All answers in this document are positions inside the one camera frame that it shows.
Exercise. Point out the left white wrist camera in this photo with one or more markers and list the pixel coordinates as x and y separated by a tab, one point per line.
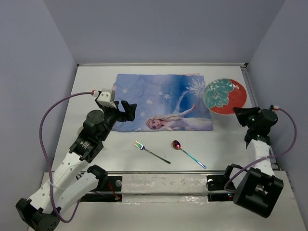
105	98

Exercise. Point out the teal and red plate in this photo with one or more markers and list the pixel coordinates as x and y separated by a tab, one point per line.
222	95

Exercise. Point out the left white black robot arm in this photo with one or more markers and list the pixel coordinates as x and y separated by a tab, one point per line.
74	178

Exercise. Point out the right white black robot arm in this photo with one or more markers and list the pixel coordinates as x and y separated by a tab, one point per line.
255	186

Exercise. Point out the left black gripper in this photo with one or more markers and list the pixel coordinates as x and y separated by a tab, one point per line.
129	109

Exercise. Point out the blue princess print placemat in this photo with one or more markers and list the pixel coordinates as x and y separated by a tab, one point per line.
164	102

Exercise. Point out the iridescent fork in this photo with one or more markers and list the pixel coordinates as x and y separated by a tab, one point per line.
142	147

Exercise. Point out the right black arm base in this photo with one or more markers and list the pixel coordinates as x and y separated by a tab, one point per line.
216	193

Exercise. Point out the iridescent spoon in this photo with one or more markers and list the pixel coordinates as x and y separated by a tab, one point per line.
176	144

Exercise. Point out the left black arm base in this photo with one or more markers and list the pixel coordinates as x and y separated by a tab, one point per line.
109	192

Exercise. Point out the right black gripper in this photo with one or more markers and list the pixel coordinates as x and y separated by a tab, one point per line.
241	112

